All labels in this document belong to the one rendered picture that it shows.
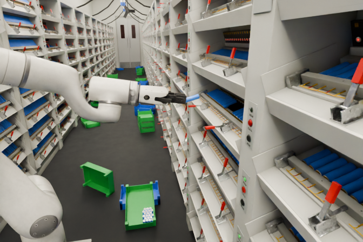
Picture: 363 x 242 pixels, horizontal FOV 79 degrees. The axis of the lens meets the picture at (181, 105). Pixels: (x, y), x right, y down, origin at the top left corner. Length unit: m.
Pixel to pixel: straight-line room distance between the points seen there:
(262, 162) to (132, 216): 1.31
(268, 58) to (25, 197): 0.73
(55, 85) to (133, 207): 1.27
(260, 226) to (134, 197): 1.26
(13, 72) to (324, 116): 0.67
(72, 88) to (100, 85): 0.10
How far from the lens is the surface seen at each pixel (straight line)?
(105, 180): 2.07
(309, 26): 0.57
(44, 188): 0.88
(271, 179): 0.58
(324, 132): 0.42
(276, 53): 0.52
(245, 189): 0.68
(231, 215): 1.04
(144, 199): 1.82
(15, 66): 0.68
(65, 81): 0.70
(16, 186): 0.79
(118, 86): 0.77
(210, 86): 1.22
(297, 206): 0.53
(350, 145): 0.39
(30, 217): 0.80
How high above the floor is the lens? 1.22
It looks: 17 degrees down
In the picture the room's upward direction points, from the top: straight up
